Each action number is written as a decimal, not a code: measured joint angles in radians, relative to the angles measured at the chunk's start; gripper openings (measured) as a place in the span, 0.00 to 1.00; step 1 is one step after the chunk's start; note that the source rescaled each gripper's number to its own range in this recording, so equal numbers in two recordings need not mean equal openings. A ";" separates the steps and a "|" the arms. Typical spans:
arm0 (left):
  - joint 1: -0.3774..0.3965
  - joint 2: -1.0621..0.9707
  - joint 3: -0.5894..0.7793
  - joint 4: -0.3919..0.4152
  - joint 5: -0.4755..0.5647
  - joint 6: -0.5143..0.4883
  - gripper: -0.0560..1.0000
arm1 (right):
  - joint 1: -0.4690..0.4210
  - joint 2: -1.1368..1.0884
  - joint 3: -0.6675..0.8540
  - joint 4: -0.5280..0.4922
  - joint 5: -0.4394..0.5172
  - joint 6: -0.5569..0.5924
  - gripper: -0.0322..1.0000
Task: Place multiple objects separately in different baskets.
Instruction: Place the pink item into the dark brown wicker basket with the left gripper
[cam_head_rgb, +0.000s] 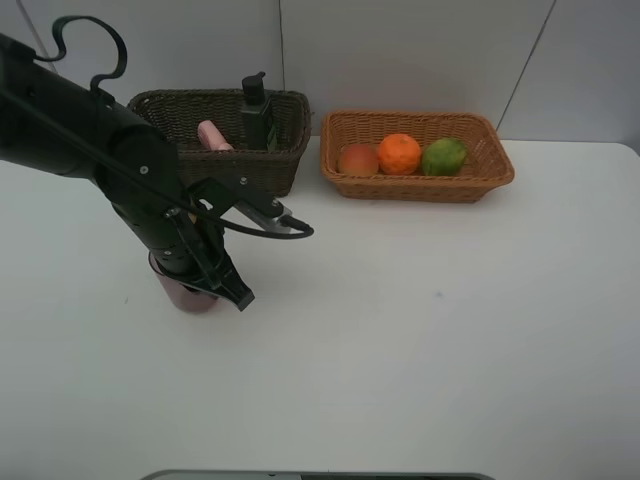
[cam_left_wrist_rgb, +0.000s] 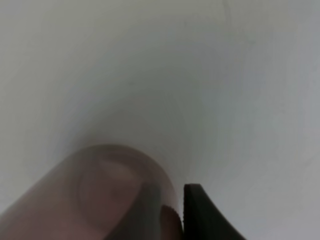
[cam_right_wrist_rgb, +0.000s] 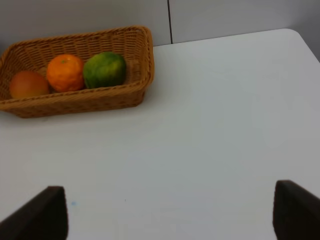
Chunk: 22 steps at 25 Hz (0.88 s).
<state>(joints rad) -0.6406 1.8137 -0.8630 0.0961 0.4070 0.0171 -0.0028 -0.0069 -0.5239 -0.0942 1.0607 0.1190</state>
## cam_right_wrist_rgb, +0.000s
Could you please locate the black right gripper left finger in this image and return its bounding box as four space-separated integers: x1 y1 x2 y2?
0 186 69 240

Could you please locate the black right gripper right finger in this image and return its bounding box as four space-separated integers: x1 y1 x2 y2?
272 180 320 240

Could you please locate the round bread bun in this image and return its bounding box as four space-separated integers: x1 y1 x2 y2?
9 70 50 99

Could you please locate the orange mandarin fruit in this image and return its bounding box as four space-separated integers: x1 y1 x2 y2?
46 54 85 93

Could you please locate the green lime fruit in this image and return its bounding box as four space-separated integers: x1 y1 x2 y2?
83 51 127 89

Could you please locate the light brown wicker basket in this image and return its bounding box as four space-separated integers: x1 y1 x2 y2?
0 25 155 118

